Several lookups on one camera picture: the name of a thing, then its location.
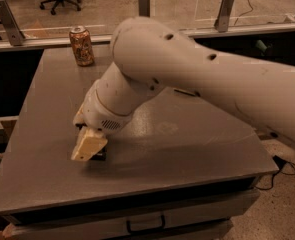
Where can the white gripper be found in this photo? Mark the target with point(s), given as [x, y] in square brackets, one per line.
[99, 113]

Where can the black rxbar chocolate wrapper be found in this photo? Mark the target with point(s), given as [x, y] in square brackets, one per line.
[100, 156]

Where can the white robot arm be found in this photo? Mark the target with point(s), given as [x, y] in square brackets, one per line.
[148, 57]

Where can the orange soda can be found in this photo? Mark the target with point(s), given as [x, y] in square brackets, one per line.
[81, 45]

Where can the grey drawer with black handle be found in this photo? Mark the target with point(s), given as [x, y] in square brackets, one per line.
[206, 218]

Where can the left metal bracket post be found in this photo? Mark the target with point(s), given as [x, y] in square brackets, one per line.
[14, 34]

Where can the metal bracket post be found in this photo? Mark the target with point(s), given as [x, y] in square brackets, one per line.
[144, 8]
[223, 18]
[14, 34]

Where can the middle metal bracket post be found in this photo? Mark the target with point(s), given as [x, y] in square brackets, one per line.
[144, 8]

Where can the metal guard rail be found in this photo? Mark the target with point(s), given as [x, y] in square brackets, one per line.
[62, 42]

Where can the right metal bracket post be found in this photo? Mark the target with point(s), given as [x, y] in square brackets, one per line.
[223, 18]

